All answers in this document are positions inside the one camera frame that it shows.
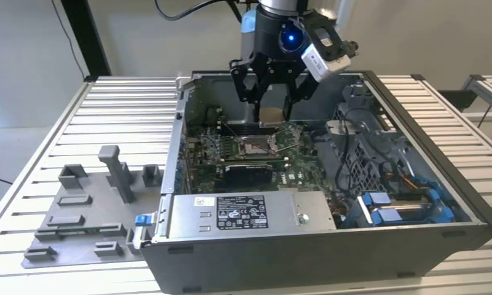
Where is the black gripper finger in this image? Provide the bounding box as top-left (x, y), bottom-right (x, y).
top-left (284, 71), bottom-right (318, 121)
top-left (229, 52), bottom-right (272, 124)

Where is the CPU with silver top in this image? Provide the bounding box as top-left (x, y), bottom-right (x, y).
top-left (258, 106), bottom-right (288, 127)

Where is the CPU socket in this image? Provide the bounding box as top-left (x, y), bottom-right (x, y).
top-left (237, 136), bottom-right (280, 157)

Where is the thin metal locking lever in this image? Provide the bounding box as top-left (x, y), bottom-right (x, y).
top-left (276, 141), bottom-right (300, 154)

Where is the green motherboard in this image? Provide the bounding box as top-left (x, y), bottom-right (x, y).
top-left (180, 121), bottom-right (341, 197)

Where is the blue-grey drive cage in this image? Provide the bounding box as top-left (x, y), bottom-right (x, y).
top-left (314, 84), bottom-right (456, 229)

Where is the black heat sink block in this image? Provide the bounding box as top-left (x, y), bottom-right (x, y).
top-left (222, 163), bottom-right (272, 186)

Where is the hard disk in blue carrier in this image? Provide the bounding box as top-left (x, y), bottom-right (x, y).
top-left (368, 207), bottom-right (454, 226)
top-left (358, 191), bottom-right (440, 207)

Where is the silver power supply unit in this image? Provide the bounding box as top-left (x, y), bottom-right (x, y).
top-left (166, 191), bottom-right (337, 239)

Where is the open dark PC case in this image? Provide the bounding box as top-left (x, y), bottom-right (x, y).
top-left (141, 69), bottom-right (492, 294)

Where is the grey parts rack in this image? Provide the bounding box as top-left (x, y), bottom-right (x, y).
top-left (19, 144), bottom-right (165, 270)

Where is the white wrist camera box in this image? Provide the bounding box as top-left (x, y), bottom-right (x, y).
top-left (301, 14), bottom-right (360, 83)

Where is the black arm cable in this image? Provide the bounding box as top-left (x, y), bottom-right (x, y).
top-left (225, 0), bottom-right (246, 23)

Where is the black wire in case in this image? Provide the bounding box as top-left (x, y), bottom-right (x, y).
top-left (334, 109), bottom-right (356, 194)

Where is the black camera cable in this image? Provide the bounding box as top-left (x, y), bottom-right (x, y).
top-left (153, 0), bottom-right (236, 22)

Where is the black upright frame post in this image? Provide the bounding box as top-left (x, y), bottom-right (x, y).
top-left (61, 0), bottom-right (111, 81)

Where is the thin hanging cable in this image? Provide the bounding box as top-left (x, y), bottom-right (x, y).
top-left (477, 104), bottom-right (489, 130)

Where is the thin black wall cable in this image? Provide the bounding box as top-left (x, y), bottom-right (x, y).
top-left (50, 0), bottom-right (86, 77)

